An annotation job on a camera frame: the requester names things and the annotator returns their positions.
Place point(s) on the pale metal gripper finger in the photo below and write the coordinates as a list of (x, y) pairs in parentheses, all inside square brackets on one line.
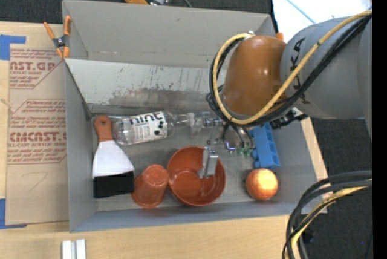
[(210, 162), (212, 134)]

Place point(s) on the grey metal bin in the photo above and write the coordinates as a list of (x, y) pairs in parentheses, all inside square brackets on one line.
[(169, 40)]

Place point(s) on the blue toy brick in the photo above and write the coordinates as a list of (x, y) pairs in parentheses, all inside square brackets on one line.
[(266, 150)]

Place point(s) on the black cylinder on white bracket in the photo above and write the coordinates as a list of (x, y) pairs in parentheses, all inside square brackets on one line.
[(284, 121)]

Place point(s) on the brown cardboard board red print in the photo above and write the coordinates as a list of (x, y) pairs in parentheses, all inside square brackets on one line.
[(36, 185)]

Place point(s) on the orange plastic cup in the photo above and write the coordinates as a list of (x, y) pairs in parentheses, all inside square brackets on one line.
[(150, 186)]

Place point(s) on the orange plastic bowl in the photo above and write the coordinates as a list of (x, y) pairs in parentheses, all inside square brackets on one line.
[(189, 188)]

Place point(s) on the orange fruit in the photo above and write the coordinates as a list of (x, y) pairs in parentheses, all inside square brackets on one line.
[(261, 184)]

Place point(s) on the clear plastic bottle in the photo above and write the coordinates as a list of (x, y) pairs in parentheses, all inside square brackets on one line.
[(142, 129)]

